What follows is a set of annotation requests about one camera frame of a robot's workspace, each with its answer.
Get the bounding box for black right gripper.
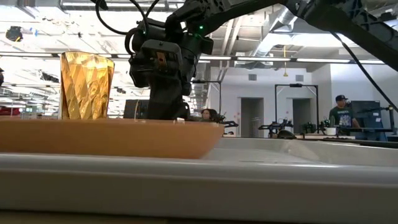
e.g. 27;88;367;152
128;17;215;121

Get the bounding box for orange plate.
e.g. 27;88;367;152
0;116;225;160

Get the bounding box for gold faceted cup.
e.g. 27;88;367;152
59;51;115;121

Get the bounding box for gray plastic tray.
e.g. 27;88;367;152
0;136;398;223

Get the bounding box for seated person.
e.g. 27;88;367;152
200;108;218;123

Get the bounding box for black monitor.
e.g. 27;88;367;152
123;99;150;119

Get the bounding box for gray door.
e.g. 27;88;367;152
241;97;264;138
292;98;312;134

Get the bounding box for long ceiling light strip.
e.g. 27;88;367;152
0;52;386;65

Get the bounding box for black dome object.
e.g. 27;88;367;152
276;129;297;140

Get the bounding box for yellow hanging pendant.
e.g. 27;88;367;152
282;45;289;78

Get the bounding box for red object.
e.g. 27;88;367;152
0;106;21;117

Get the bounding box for standing person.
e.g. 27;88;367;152
328;95;361;128

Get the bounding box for black round ceiling device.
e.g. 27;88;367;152
5;26;24;42

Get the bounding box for dark cabinet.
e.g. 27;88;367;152
351;100;388;141

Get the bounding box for black frame stand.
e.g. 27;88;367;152
274;83;320;134
191;80;222;124

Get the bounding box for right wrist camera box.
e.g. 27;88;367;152
141;39;183;71

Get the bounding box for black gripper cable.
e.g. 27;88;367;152
94;0;156;56

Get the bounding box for smooth silver ventilation duct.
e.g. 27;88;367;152
251;6;299;58

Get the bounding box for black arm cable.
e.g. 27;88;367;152
330;30;398;113

